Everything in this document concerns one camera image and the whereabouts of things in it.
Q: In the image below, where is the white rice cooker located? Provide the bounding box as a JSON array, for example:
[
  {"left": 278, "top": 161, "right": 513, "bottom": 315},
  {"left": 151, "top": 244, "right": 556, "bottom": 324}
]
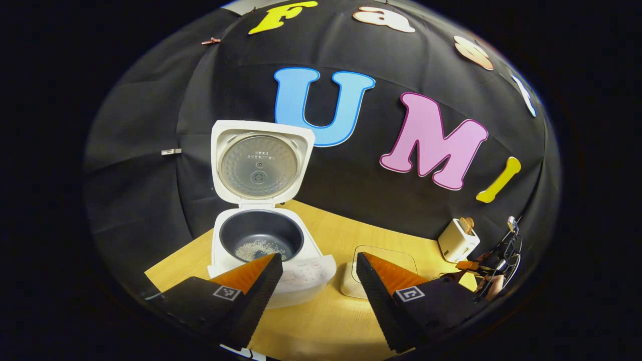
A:
[{"left": 207, "top": 119, "right": 338, "bottom": 309}]

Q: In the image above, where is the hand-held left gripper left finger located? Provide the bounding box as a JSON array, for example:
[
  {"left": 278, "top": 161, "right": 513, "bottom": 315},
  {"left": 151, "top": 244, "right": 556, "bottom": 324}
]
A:
[{"left": 150, "top": 253, "right": 284, "bottom": 350}]

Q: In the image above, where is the black backdrop cloth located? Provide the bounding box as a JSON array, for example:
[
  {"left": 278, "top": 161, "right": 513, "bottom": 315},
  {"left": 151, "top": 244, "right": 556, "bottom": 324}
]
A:
[{"left": 83, "top": 0, "right": 561, "bottom": 296}]

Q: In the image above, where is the white rice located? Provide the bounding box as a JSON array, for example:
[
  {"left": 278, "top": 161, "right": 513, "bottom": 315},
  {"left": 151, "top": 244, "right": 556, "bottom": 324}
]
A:
[{"left": 234, "top": 240, "right": 287, "bottom": 262}]

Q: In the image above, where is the white toaster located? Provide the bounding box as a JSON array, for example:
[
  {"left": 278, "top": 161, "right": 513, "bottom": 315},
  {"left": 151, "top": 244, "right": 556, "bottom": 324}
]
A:
[{"left": 438, "top": 218, "right": 480, "bottom": 263}]

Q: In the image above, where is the clear plastic container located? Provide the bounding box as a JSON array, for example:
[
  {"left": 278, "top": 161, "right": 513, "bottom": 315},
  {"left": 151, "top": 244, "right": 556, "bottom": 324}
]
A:
[{"left": 340, "top": 245, "right": 418, "bottom": 300}]

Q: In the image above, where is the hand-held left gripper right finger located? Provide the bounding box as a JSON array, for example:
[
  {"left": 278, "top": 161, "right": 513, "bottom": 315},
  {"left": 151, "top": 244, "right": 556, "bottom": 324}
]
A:
[{"left": 356, "top": 252, "right": 482, "bottom": 353}]

